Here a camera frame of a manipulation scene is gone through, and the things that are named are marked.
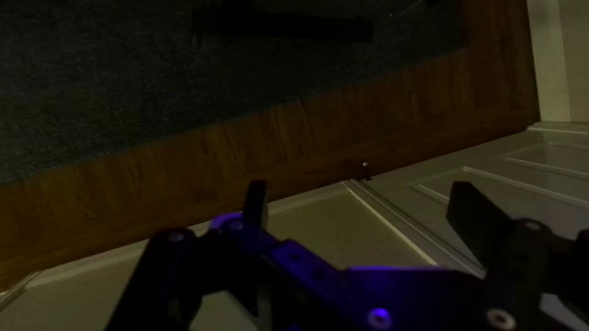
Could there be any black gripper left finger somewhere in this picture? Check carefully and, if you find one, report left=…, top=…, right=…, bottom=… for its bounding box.
left=104, top=179, right=347, bottom=331

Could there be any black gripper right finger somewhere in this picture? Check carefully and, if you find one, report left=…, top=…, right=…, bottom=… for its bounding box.
left=443, top=181, right=589, bottom=331

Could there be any white panelled door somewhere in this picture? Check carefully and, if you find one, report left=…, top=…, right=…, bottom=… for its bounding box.
left=0, top=120, right=589, bottom=331

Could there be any small dark door hardware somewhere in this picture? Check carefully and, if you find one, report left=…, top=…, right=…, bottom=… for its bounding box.
left=347, top=158, right=375, bottom=184

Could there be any dark board with wooden frame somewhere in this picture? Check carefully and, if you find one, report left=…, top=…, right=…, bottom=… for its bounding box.
left=0, top=0, right=540, bottom=291

